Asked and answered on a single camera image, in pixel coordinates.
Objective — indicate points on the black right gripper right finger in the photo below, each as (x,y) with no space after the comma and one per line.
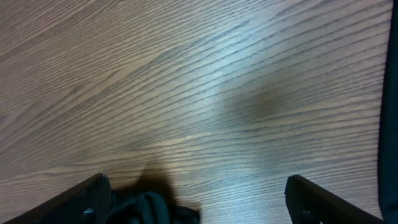
(309,203)

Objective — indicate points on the black shirt with white text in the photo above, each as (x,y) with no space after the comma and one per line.
(387,147)

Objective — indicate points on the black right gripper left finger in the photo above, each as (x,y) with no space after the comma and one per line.
(87,202)

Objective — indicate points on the black t-shirt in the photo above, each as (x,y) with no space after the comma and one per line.
(148,208)

